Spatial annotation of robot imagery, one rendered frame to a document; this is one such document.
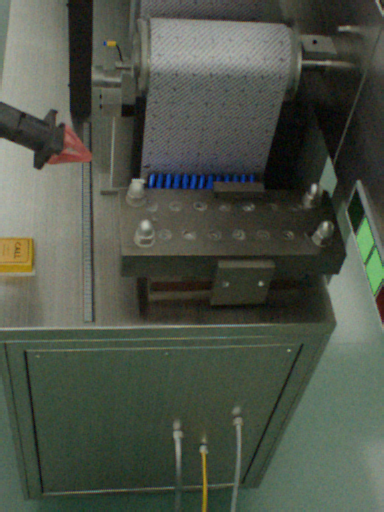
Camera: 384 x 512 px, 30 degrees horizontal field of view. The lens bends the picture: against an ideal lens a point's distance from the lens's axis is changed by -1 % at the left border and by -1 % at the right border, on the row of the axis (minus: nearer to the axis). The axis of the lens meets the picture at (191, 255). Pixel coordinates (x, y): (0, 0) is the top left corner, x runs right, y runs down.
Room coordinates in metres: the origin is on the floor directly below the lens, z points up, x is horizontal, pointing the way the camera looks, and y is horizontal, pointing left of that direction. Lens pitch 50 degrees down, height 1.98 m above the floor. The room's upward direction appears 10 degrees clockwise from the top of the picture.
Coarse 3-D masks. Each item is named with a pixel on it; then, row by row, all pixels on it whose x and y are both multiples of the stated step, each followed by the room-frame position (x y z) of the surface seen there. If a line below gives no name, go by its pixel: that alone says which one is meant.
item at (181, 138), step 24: (168, 120) 0.99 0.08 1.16; (192, 120) 1.00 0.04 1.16; (216, 120) 1.01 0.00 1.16; (240, 120) 1.02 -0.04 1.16; (264, 120) 1.03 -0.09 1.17; (144, 144) 0.98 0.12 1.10; (168, 144) 0.99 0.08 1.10; (192, 144) 1.00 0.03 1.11; (216, 144) 1.01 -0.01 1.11; (240, 144) 1.02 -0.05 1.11; (264, 144) 1.03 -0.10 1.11; (144, 168) 0.98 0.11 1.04; (168, 168) 0.99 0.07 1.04; (192, 168) 1.00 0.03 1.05; (216, 168) 1.01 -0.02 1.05; (240, 168) 1.02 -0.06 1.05; (264, 168) 1.04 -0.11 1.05
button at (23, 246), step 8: (0, 240) 0.85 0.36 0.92; (8, 240) 0.85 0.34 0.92; (16, 240) 0.86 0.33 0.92; (24, 240) 0.86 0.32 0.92; (32, 240) 0.87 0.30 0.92; (0, 248) 0.83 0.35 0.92; (8, 248) 0.83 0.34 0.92; (16, 248) 0.84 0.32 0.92; (24, 248) 0.84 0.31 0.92; (32, 248) 0.85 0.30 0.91; (0, 256) 0.81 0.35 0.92; (8, 256) 0.82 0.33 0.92; (16, 256) 0.82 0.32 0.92; (24, 256) 0.82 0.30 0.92; (32, 256) 0.84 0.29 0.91; (0, 264) 0.79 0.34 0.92; (8, 264) 0.80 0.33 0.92; (16, 264) 0.80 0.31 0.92; (24, 264) 0.80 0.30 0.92
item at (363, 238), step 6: (366, 222) 0.78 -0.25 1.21; (366, 228) 0.77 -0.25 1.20; (360, 234) 0.78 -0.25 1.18; (366, 234) 0.77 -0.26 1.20; (360, 240) 0.78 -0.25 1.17; (366, 240) 0.76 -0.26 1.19; (372, 240) 0.75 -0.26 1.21; (360, 246) 0.77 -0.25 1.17; (366, 246) 0.75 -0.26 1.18; (372, 246) 0.74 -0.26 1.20; (366, 252) 0.75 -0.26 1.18
